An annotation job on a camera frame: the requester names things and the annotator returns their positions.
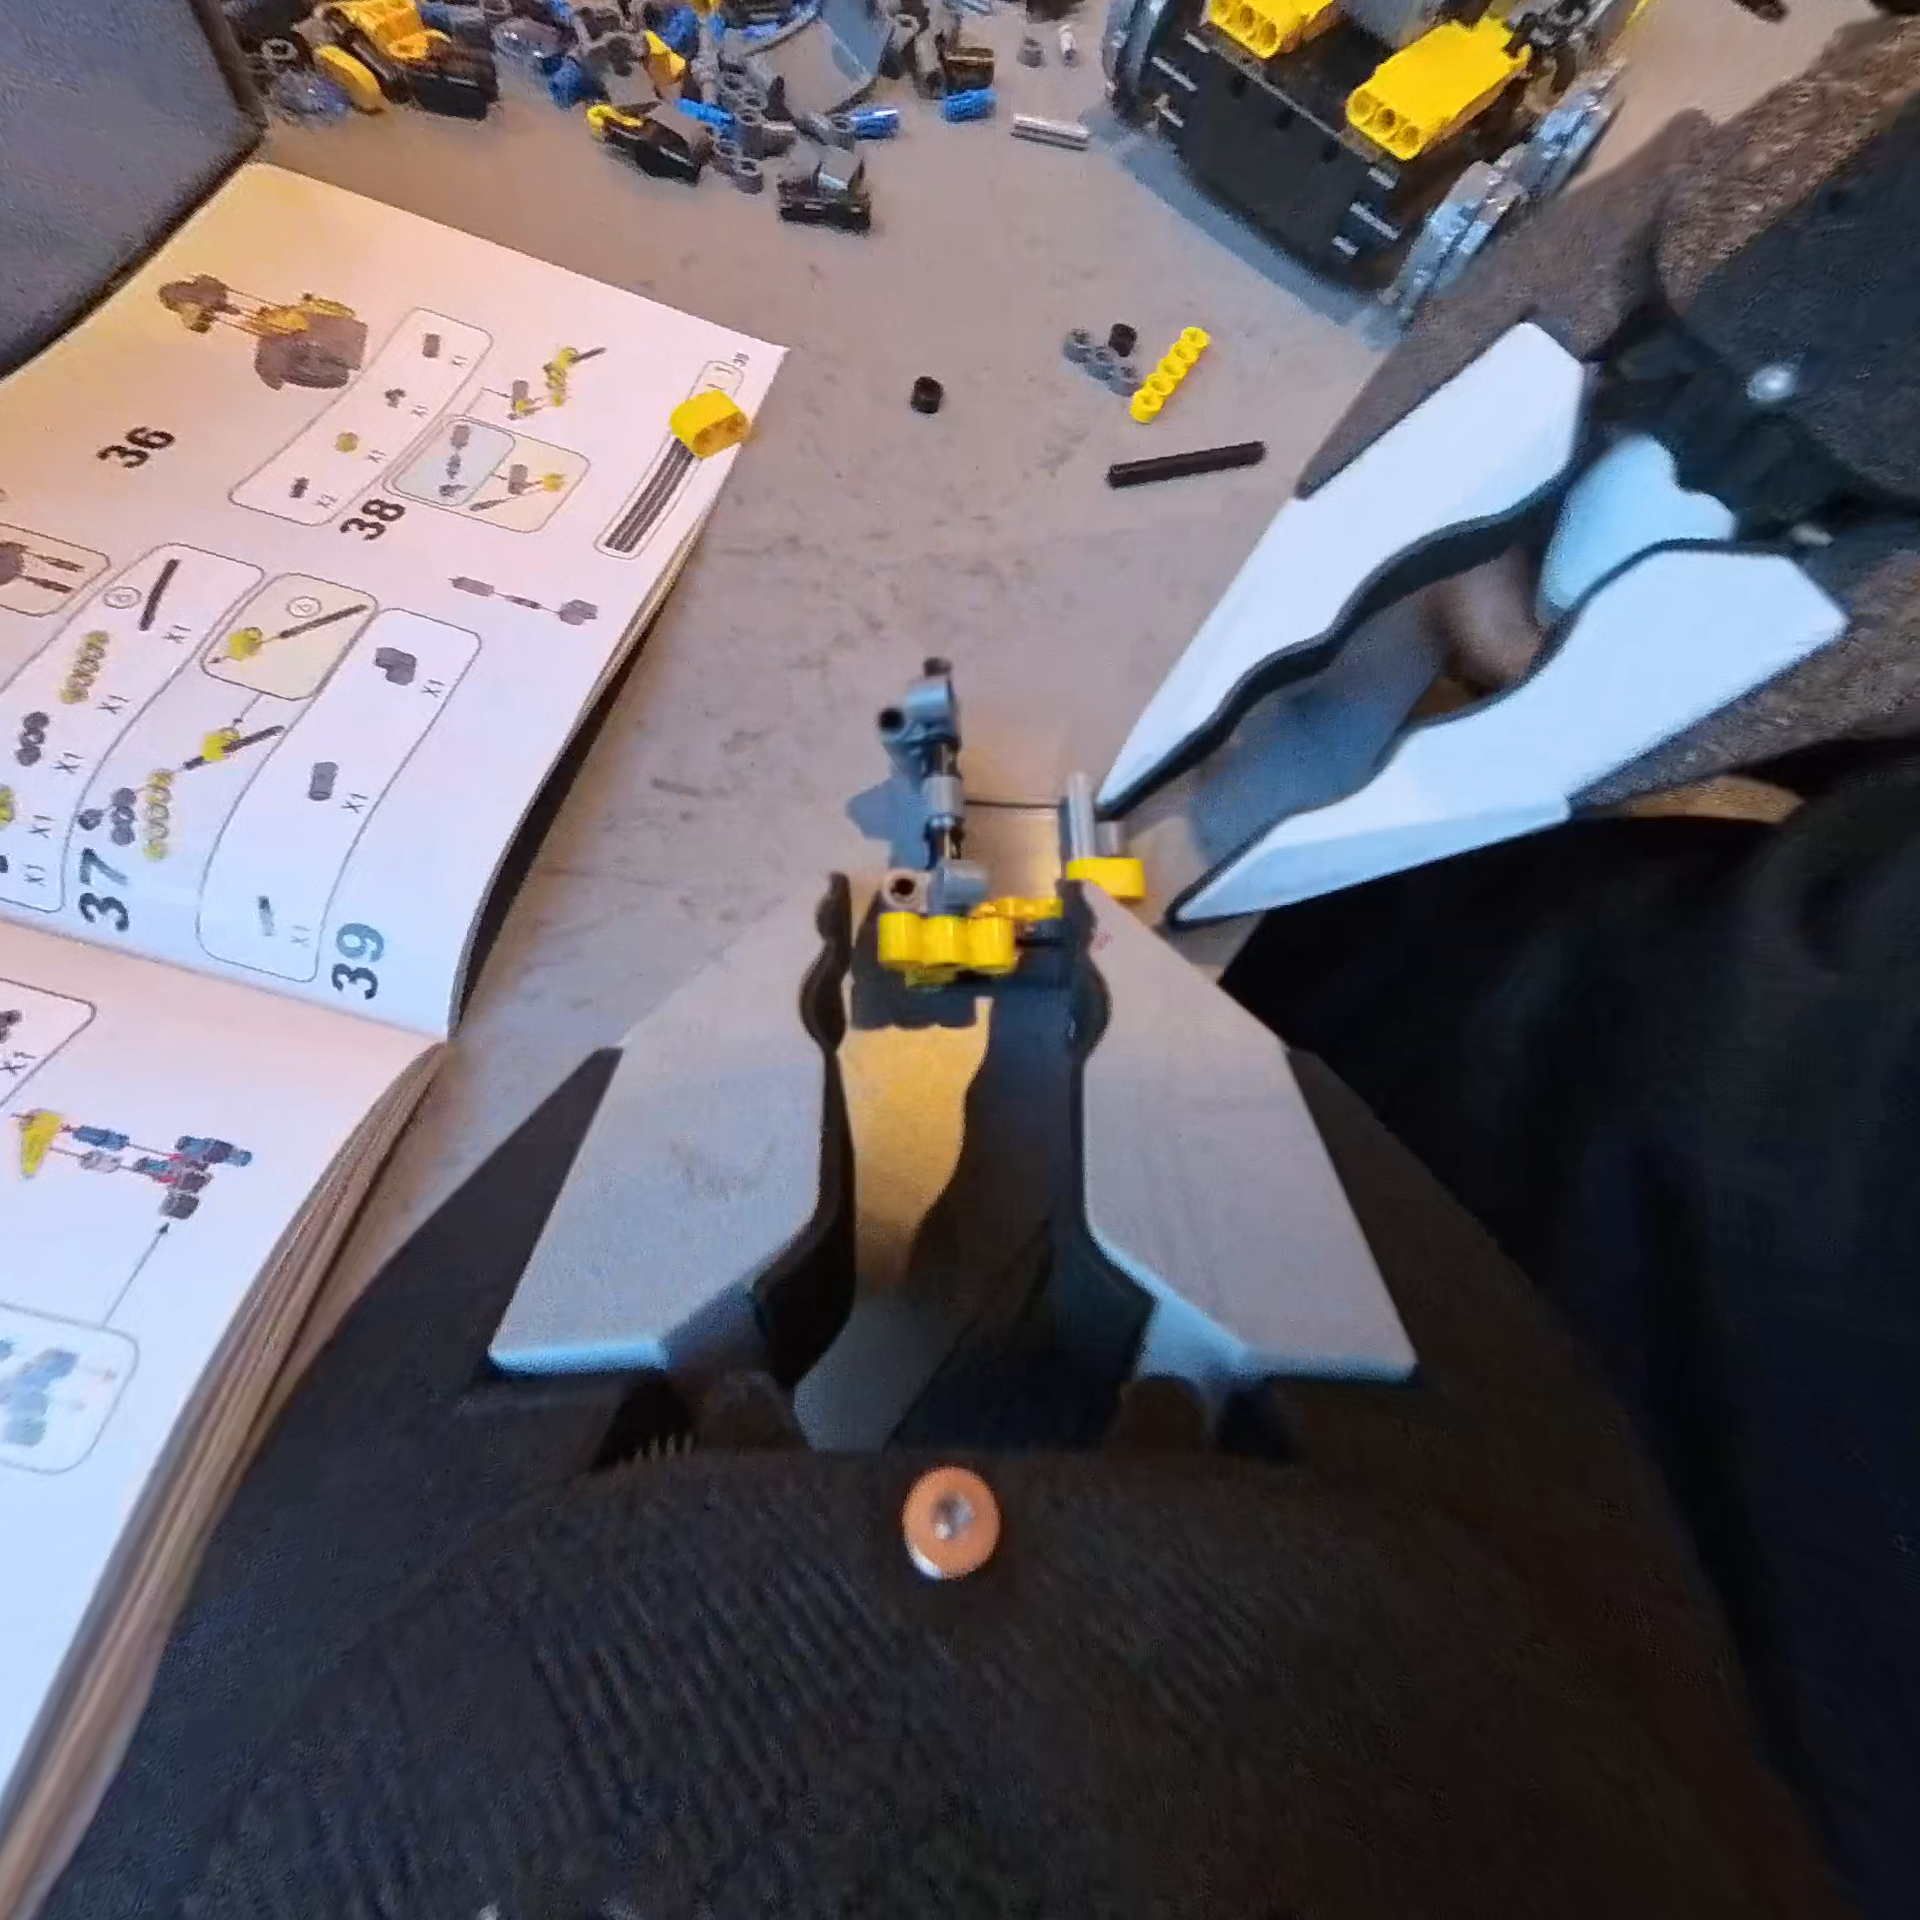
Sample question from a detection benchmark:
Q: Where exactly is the short black axle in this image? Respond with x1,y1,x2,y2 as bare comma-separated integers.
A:
1103,436,1271,491

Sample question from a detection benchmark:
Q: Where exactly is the dark blue cardboard box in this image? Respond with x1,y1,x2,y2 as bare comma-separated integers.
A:
0,0,276,379

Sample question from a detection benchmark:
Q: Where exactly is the grey curved panel piece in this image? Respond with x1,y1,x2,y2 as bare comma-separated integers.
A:
803,0,903,93

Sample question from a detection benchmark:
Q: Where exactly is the pile of small brick pieces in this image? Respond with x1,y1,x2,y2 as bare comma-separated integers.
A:
222,0,1005,236

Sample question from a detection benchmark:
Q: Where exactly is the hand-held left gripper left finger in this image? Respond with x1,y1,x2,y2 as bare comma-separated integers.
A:
482,876,862,1385

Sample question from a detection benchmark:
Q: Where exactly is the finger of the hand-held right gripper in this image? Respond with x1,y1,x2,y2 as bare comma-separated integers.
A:
1090,319,1596,820
1161,559,1852,930

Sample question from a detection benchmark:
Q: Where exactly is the black yellow vehicle model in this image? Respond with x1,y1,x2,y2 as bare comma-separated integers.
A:
1103,0,1644,330

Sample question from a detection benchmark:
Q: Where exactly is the yellow five-hole beam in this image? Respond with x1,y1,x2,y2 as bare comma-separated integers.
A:
1128,322,1215,429

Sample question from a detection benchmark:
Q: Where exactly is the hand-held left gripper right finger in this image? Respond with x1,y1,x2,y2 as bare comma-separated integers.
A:
1052,880,1424,1389

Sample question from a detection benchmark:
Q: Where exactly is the person's right hand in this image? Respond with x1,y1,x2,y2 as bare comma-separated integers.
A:
1418,581,1550,710

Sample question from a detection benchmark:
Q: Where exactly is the grey yellow brick assembly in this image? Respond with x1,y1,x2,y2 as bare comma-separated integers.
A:
875,657,1071,994

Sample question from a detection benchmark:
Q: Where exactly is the person's dark clothed body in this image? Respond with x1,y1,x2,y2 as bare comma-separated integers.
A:
1223,735,1920,1920

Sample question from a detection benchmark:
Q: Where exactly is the instruction booklet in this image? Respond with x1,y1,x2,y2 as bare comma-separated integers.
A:
0,165,793,1859

